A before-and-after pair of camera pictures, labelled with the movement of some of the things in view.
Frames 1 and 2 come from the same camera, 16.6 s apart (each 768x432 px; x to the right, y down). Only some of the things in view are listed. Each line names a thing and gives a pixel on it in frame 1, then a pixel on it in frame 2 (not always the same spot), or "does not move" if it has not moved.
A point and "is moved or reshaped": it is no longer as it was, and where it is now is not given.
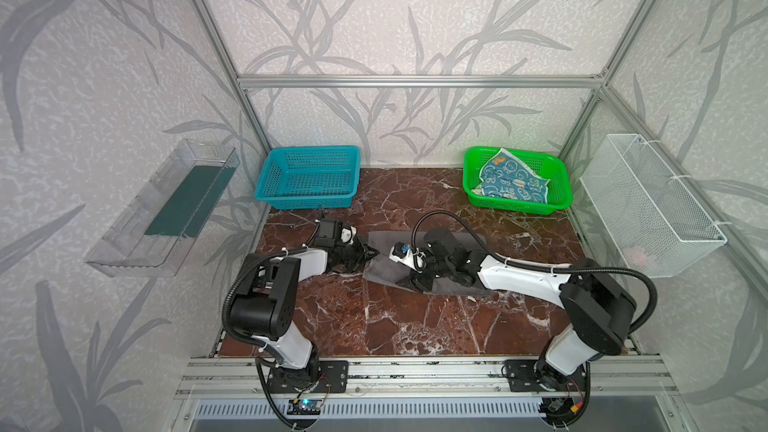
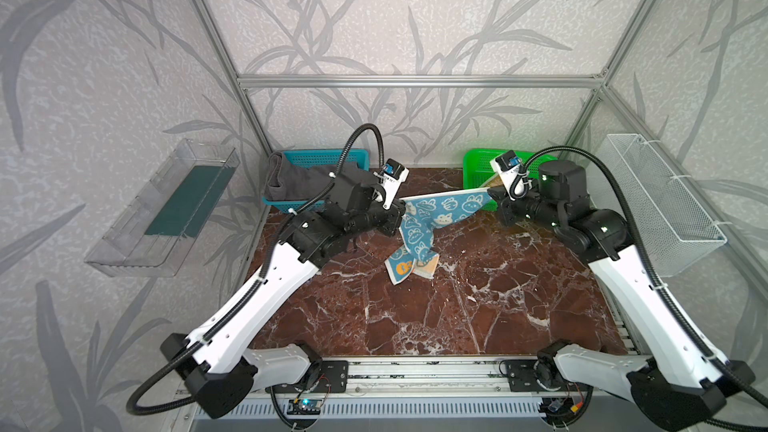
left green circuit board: (304, 407) does not move
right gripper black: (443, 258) → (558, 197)
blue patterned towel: (504, 176) is moved or reshaped
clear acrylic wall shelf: (152, 234) does not move
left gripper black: (349, 250) → (392, 218)
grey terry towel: (382, 268) → (288, 180)
